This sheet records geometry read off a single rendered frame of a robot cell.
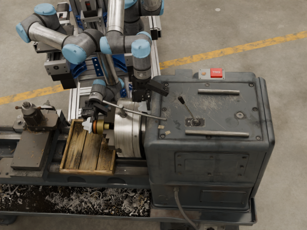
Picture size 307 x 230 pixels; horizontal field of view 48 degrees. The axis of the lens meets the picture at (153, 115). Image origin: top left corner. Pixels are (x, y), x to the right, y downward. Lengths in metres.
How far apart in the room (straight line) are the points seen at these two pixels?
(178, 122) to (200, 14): 2.80
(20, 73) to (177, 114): 2.61
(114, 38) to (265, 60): 2.48
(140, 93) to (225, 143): 0.43
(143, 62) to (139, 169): 0.74
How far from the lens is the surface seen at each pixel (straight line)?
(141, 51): 1.39
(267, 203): 2.87
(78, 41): 1.84
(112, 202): 2.19
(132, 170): 1.95
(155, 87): 1.49
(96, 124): 1.85
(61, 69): 2.26
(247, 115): 1.67
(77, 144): 2.09
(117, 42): 1.50
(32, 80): 3.87
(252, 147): 1.59
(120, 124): 1.69
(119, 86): 2.15
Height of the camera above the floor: 2.57
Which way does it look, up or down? 52 degrees down
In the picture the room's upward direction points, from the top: 7 degrees counter-clockwise
